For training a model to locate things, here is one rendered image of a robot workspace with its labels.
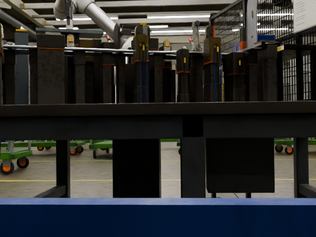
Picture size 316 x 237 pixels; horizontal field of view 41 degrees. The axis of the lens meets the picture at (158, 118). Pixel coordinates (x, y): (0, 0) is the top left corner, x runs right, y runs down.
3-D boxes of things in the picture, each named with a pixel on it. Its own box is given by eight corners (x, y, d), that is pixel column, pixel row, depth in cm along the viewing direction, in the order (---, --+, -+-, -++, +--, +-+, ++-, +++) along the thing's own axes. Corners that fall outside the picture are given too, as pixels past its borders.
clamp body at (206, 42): (212, 110, 197) (211, 35, 198) (203, 111, 209) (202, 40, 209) (225, 110, 199) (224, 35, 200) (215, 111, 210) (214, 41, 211)
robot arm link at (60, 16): (49, 3, 285) (64, -9, 289) (48, 14, 302) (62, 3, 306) (62, 17, 285) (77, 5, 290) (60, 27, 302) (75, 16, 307)
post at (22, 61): (14, 113, 228) (13, 32, 229) (15, 114, 235) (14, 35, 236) (29, 113, 230) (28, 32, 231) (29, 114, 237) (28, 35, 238)
